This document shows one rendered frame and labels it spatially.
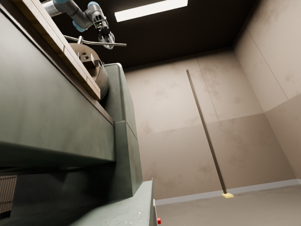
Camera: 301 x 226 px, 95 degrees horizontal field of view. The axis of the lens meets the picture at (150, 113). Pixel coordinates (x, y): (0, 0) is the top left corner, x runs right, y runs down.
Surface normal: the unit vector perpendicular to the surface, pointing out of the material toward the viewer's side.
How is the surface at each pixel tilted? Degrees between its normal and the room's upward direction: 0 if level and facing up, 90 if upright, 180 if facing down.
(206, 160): 90
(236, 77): 90
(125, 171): 90
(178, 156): 90
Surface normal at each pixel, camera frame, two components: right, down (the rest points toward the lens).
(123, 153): -0.02, -0.37
